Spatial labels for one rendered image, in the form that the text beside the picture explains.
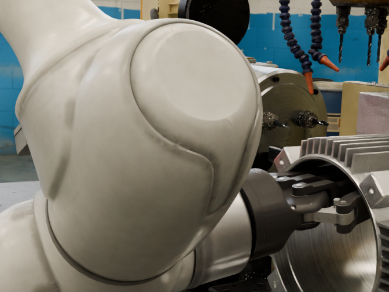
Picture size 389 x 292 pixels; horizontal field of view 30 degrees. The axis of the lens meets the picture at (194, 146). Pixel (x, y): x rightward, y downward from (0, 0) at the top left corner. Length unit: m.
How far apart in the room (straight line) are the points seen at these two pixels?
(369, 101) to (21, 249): 0.38
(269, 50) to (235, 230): 6.91
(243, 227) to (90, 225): 0.18
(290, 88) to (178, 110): 1.20
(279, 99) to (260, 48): 5.89
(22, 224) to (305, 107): 1.12
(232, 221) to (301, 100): 1.01
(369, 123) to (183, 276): 0.27
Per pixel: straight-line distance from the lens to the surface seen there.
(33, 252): 0.50
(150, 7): 1.83
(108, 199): 0.38
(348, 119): 1.54
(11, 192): 1.97
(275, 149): 1.37
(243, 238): 0.57
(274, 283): 0.75
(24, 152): 1.35
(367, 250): 0.81
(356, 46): 8.00
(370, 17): 1.33
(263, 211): 0.59
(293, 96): 1.55
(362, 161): 0.64
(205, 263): 0.56
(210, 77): 0.37
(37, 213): 0.51
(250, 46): 7.36
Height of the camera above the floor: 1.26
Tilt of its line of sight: 10 degrees down
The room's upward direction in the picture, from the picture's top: 2 degrees clockwise
